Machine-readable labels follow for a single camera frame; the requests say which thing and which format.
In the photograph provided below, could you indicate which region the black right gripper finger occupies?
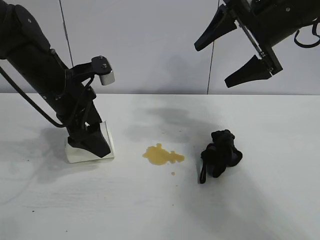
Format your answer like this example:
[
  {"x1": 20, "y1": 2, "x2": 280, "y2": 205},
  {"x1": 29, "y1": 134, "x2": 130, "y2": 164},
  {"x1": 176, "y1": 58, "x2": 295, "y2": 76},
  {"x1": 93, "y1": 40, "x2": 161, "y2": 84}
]
[
  {"x1": 193, "y1": 4, "x2": 238, "y2": 53},
  {"x1": 223, "y1": 54, "x2": 273, "y2": 89}
]

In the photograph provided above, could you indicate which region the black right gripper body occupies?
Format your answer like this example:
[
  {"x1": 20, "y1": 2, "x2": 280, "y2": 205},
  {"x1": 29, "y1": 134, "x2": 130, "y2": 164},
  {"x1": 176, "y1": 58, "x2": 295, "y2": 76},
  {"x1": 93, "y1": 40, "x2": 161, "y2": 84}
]
[{"x1": 221, "y1": 0, "x2": 305, "y2": 76}]

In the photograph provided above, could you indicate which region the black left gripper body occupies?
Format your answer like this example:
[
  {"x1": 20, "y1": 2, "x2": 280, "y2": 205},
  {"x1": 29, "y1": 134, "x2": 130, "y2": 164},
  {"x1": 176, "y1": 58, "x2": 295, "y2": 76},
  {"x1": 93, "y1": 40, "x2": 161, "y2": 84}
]
[{"x1": 37, "y1": 71, "x2": 104, "y2": 139}]

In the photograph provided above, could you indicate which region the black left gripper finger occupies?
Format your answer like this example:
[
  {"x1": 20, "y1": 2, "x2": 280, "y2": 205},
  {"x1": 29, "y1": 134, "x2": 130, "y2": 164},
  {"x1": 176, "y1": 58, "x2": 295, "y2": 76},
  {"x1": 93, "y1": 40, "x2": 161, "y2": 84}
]
[{"x1": 67, "y1": 121, "x2": 113, "y2": 159}]

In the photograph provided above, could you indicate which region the white paper cup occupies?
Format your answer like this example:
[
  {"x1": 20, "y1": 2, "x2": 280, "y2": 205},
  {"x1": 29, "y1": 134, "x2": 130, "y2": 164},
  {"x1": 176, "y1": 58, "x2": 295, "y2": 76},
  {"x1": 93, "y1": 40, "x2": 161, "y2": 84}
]
[{"x1": 64, "y1": 120, "x2": 116, "y2": 165}]

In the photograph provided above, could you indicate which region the black cloth rag with strap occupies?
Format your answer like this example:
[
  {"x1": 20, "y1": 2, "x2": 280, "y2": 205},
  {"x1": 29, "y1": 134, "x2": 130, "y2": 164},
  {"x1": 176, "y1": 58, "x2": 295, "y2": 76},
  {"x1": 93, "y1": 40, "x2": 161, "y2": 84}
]
[{"x1": 198, "y1": 129, "x2": 244, "y2": 185}]

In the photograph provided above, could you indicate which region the yellow liquid spill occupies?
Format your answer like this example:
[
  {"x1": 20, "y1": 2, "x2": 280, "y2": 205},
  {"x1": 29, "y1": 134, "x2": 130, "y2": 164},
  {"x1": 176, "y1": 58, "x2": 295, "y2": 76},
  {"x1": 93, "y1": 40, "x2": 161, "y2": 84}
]
[{"x1": 142, "y1": 142, "x2": 186, "y2": 167}]

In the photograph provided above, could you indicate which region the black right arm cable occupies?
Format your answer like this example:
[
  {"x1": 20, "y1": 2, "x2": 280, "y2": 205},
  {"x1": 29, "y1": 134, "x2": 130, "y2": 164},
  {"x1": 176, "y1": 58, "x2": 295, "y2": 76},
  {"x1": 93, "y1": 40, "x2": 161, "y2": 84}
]
[{"x1": 293, "y1": 22, "x2": 320, "y2": 49}]

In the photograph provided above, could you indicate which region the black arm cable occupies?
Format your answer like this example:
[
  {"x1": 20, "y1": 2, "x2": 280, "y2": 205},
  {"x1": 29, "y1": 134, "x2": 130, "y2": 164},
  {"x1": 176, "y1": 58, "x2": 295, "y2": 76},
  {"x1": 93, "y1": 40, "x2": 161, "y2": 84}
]
[
  {"x1": 293, "y1": 22, "x2": 320, "y2": 49},
  {"x1": 0, "y1": 65, "x2": 66, "y2": 128}
]

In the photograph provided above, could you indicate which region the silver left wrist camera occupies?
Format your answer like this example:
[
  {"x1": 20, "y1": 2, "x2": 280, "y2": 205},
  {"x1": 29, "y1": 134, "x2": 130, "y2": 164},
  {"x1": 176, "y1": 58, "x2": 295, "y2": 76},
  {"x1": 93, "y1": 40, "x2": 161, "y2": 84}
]
[{"x1": 90, "y1": 55, "x2": 116, "y2": 87}]

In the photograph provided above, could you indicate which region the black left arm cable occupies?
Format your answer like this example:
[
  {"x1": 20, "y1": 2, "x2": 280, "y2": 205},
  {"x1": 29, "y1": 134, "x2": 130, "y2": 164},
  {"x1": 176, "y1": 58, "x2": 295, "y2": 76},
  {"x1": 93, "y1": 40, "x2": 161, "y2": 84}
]
[{"x1": 0, "y1": 65, "x2": 66, "y2": 128}]

